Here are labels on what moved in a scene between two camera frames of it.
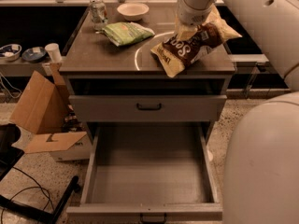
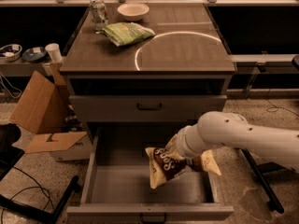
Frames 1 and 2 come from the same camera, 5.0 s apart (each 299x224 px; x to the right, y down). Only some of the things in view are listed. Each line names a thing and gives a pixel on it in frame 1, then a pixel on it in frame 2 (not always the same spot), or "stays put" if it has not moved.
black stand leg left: x=39 y=214 stays put
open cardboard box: x=46 y=108 stays put
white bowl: x=133 y=11 stays put
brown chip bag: x=173 y=55 -> x=168 y=162
